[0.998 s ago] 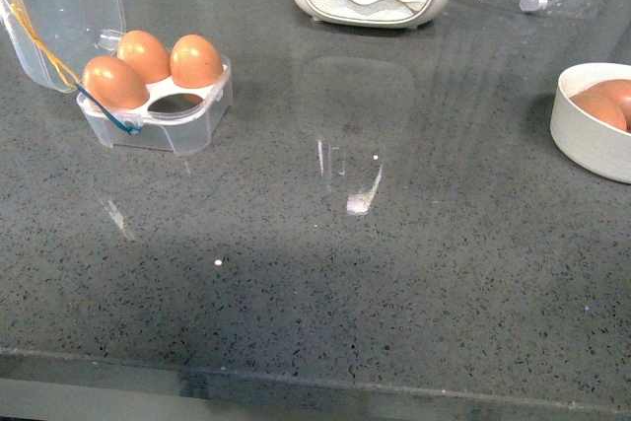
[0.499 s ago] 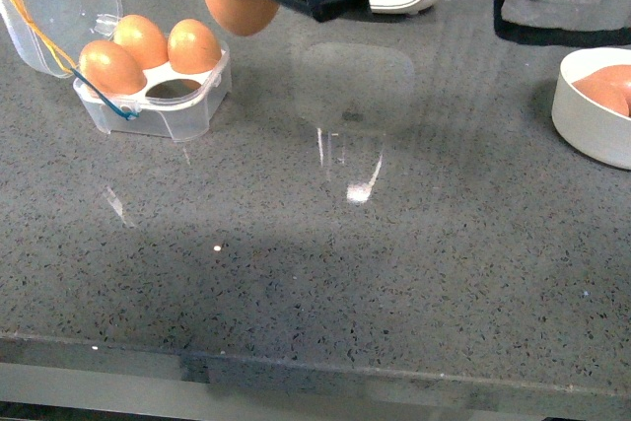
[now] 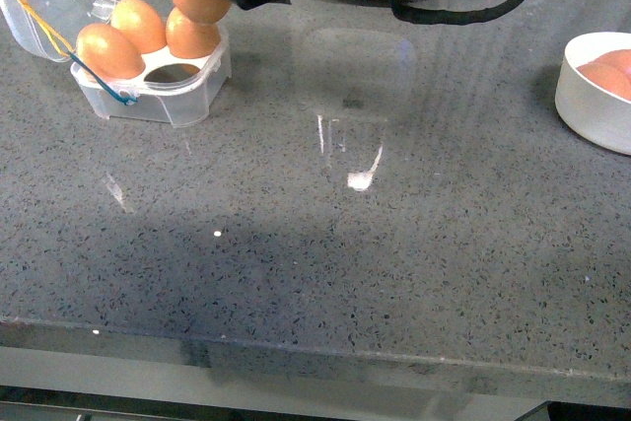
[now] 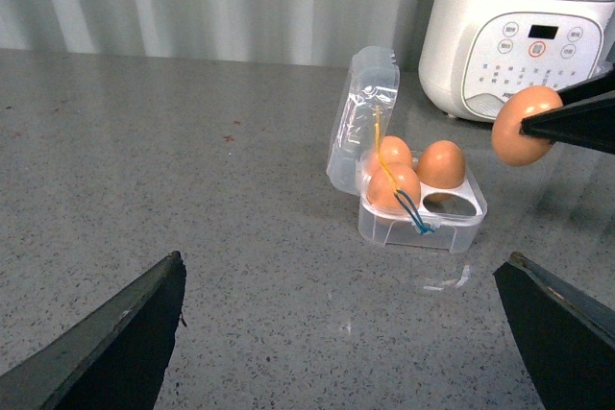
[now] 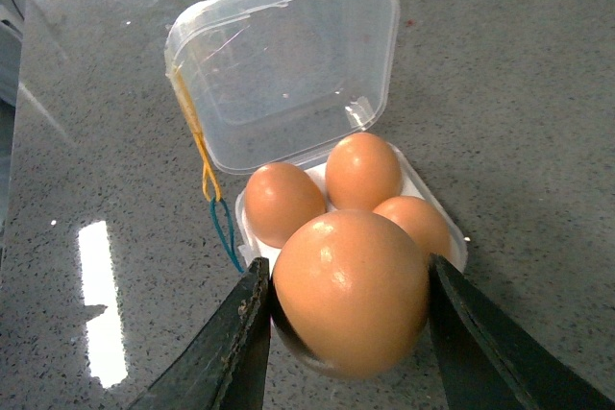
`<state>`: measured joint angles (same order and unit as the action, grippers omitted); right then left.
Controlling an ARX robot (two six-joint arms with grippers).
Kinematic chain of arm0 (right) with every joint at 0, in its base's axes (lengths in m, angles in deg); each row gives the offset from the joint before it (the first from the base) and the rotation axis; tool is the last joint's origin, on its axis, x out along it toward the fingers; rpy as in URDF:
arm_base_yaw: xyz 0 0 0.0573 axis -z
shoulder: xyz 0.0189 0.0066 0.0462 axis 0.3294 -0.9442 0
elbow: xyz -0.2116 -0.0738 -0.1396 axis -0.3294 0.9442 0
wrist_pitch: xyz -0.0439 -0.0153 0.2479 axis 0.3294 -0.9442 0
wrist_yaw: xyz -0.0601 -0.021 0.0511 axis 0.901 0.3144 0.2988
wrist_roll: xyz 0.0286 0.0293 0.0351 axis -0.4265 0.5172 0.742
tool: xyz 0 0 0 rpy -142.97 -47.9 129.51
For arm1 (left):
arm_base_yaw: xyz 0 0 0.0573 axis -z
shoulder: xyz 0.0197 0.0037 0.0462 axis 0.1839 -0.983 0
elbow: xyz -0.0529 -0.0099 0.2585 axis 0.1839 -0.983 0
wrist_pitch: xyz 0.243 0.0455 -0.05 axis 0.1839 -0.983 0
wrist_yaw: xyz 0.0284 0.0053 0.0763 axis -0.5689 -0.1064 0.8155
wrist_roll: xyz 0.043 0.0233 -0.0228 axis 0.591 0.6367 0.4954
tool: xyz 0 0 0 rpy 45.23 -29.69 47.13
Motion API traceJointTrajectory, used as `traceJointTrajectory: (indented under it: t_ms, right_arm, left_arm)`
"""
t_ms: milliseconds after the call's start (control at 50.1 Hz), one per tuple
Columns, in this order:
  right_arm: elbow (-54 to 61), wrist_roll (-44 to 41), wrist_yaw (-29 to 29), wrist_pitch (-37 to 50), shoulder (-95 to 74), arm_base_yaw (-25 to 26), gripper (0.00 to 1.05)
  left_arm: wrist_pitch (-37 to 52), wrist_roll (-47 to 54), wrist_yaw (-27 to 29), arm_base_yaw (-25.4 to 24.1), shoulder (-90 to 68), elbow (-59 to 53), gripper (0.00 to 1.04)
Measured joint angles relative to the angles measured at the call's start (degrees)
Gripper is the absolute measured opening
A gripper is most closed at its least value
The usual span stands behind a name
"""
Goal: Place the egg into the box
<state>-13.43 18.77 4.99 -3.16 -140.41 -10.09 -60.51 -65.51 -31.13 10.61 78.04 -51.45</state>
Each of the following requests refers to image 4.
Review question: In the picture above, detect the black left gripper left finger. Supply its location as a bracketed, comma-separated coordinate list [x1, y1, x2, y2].
[1, 252, 186, 409]

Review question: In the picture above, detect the brown egg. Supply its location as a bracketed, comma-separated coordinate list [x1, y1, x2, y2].
[416, 140, 466, 189]
[365, 135, 413, 176]
[491, 85, 563, 167]
[366, 163, 421, 211]

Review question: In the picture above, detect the brown top egg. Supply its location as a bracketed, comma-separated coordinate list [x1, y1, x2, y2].
[491, 85, 563, 167]

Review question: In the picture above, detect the yellow blue string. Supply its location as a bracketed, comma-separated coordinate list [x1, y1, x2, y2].
[373, 109, 436, 236]

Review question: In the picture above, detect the clear plastic egg box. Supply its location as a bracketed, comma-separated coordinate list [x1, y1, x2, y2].
[327, 46, 487, 253]

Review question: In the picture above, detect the brown egg back-right in box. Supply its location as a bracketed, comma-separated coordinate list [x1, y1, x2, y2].
[416, 140, 466, 189]

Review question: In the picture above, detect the brown egg front-left in box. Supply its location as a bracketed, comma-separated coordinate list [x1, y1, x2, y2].
[366, 163, 421, 211]

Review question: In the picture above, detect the white soy milk maker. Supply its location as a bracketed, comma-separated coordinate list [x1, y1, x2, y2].
[418, 0, 614, 122]

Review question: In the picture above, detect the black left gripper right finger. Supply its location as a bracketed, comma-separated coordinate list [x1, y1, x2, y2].
[494, 252, 614, 409]

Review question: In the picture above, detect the brown egg back-left in box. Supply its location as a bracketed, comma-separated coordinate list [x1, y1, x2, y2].
[365, 135, 413, 176]

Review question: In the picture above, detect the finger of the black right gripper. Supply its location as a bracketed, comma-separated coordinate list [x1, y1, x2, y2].
[557, 62, 614, 106]
[520, 90, 614, 155]

